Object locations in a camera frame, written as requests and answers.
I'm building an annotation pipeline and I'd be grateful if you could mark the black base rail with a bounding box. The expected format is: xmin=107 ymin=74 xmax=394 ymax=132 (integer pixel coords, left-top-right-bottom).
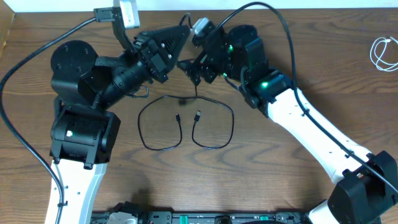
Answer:
xmin=90 ymin=202 xmax=310 ymax=224

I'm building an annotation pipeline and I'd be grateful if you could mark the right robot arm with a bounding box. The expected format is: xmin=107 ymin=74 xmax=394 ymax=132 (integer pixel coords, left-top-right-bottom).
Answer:
xmin=187 ymin=18 xmax=397 ymax=223

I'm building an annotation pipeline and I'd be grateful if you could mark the white USB cable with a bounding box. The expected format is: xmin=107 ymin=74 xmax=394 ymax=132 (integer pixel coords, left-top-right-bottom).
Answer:
xmin=369 ymin=36 xmax=398 ymax=73

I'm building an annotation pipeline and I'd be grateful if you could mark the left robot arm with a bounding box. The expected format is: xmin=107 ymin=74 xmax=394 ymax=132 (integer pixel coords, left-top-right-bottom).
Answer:
xmin=45 ymin=25 xmax=190 ymax=223

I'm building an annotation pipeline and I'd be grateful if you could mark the black USB cable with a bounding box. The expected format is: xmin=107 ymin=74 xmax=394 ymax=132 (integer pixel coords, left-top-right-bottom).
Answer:
xmin=137 ymin=58 xmax=235 ymax=152

